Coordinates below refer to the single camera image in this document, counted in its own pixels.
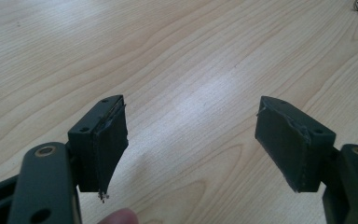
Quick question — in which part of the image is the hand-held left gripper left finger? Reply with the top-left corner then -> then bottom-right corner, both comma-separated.
67,94 -> 130,203

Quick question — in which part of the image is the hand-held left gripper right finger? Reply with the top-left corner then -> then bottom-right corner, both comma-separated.
254,95 -> 337,194

